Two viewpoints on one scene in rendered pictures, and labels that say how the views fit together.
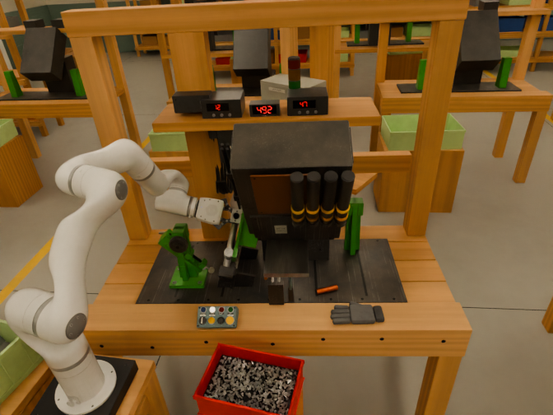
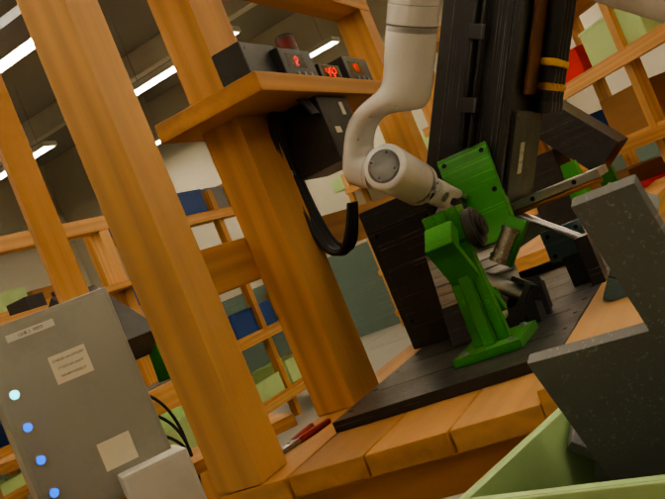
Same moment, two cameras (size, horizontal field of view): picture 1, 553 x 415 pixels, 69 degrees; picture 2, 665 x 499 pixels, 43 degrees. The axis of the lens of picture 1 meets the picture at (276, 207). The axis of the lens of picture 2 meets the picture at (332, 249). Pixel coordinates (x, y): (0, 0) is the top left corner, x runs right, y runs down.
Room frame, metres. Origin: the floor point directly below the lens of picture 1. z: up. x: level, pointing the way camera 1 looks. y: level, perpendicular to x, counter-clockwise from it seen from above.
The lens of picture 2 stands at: (0.98, 1.91, 1.16)
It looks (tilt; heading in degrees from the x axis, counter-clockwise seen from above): 1 degrees up; 291
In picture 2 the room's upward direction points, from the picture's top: 22 degrees counter-clockwise
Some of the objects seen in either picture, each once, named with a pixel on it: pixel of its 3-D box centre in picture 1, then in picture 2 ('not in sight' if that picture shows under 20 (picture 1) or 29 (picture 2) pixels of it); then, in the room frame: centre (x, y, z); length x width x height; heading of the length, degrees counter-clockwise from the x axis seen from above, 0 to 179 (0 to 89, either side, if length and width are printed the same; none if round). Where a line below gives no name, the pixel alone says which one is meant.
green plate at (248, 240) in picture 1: (248, 226); (480, 195); (1.32, 0.12, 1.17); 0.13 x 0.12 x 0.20; 86
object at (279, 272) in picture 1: (287, 243); (521, 205); (1.27, -0.03, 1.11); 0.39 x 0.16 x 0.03; 176
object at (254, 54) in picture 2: (193, 101); (249, 66); (1.62, 0.31, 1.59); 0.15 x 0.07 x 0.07; 86
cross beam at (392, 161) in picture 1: (271, 165); (317, 237); (1.75, 0.01, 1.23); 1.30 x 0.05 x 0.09; 86
